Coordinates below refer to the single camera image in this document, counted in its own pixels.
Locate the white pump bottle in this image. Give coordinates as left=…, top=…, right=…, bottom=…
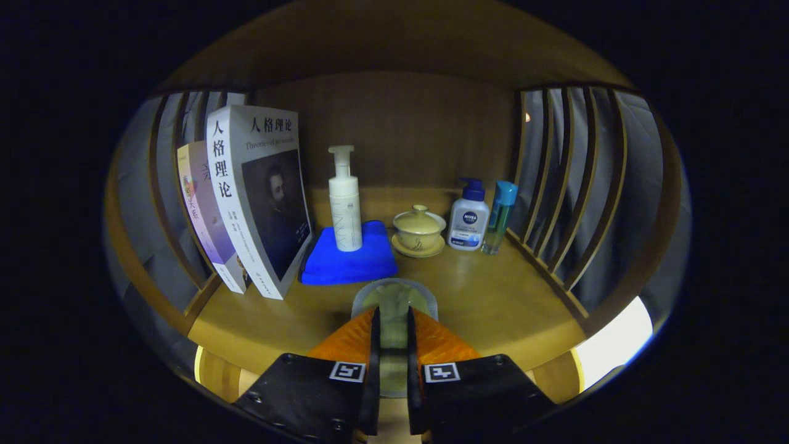
left=328, top=145, right=363, bottom=252

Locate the white appliance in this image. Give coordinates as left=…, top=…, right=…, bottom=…
left=570, top=296, right=654, bottom=392

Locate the yellow-handled grey scrub sponge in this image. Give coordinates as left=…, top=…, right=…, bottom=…
left=351, top=277, right=439, bottom=398

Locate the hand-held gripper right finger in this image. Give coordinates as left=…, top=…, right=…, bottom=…
left=406, top=306, right=558, bottom=443

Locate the white book with portrait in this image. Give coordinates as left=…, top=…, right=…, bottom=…
left=205, top=104, right=313, bottom=301

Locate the blue folded cloth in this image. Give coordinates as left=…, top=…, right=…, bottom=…
left=300, top=220, right=399, bottom=286

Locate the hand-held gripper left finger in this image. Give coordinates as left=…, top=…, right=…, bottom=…
left=233, top=306, right=382, bottom=443

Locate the white blue-capped lotion bottle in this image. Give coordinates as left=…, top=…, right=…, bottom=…
left=447, top=178, right=491, bottom=252

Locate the teal bottle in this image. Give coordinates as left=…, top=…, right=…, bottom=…
left=481, top=180, right=518, bottom=256

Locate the wooden cabinet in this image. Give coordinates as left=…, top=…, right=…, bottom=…
left=104, top=0, right=685, bottom=408

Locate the yellow lidded tea bowl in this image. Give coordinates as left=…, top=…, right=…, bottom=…
left=391, top=205, right=448, bottom=258

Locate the wooden countertop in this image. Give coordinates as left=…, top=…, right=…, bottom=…
left=188, top=219, right=586, bottom=377

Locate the purple book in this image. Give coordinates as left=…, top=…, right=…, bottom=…
left=177, top=140, right=248, bottom=295

